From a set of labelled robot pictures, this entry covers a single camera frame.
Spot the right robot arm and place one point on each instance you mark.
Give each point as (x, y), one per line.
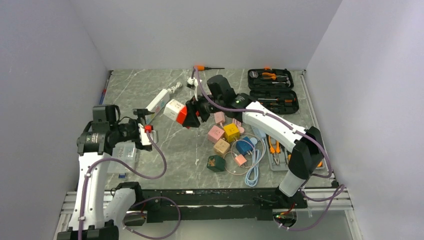
(305, 145)

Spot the black tool case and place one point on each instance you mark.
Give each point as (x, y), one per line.
(276, 96)

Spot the yellow cube socket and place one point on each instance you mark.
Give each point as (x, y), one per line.
(231, 132)

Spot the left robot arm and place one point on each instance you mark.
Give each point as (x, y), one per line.
(90, 219)

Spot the light blue power strip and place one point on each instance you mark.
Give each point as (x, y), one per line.
(260, 134)

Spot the pink power strip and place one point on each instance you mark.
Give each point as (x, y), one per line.
(219, 118)

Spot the orange pliers in tray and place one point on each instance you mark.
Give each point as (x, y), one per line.
(274, 149)

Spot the clear plastic screw box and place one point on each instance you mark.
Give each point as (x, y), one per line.
(126, 152)

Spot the orange pliers in case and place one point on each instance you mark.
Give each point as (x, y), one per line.
(273, 77)

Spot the light blue round plug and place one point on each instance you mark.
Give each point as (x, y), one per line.
(253, 140)

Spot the pink round plug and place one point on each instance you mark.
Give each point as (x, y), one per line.
(241, 129)

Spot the dark blue cube socket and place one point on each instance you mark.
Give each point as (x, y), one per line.
(244, 146)

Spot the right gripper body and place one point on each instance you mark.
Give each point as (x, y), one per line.
(206, 107)

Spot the salmon usb charger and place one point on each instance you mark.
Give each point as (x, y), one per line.
(241, 161)

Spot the beige cube socket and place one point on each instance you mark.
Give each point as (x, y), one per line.
(221, 147)

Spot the grey tool tray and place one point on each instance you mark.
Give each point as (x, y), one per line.
(284, 159)

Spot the orange handled screwdriver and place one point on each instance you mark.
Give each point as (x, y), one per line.
(201, 68)

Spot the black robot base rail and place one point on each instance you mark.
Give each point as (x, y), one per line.
(261, 204)

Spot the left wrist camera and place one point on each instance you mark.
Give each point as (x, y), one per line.
(147, 135)

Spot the pink cube socket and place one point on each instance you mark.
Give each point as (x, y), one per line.
(215, 134)

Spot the red blue pen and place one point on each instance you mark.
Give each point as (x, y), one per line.
(103, 93)

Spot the green cube socket lion print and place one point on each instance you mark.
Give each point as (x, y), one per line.
(216, 163)

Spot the white cube socket tiger print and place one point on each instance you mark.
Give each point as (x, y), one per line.
(172, 109)

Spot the white power strip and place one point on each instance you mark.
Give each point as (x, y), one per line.
(157, 104)

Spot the red cube socket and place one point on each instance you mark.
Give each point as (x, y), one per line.
(182, 114)

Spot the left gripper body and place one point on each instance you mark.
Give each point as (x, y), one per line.
(126, 131)

